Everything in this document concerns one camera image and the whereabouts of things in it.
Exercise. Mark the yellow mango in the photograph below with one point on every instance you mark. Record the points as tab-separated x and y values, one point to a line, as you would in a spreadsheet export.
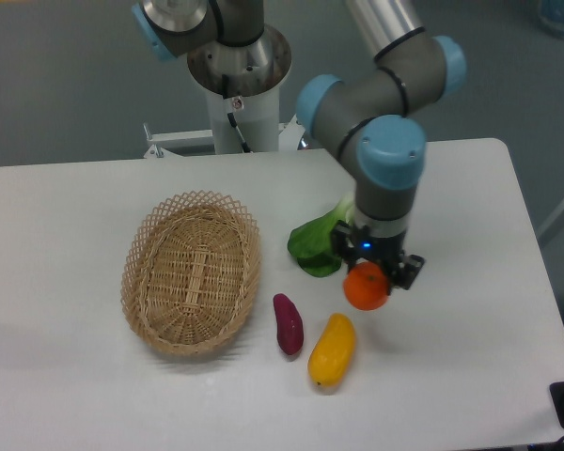
331	357

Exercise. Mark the orange fruit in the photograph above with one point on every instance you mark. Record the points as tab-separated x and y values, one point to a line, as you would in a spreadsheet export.
366	287

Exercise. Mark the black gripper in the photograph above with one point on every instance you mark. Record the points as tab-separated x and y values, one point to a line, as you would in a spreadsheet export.
352	244

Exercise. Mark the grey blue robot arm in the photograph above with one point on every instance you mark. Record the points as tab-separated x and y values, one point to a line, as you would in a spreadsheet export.
367	126

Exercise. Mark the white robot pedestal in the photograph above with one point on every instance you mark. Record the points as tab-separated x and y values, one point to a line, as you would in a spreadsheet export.
241	87

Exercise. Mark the purple sweet potato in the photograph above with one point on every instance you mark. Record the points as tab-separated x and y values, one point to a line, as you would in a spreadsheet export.
289	324

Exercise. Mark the woven wicker basket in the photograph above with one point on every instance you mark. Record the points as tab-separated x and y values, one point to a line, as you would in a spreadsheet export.
192	273

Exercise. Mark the green bok choy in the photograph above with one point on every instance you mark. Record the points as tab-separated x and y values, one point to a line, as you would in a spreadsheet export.
310	244

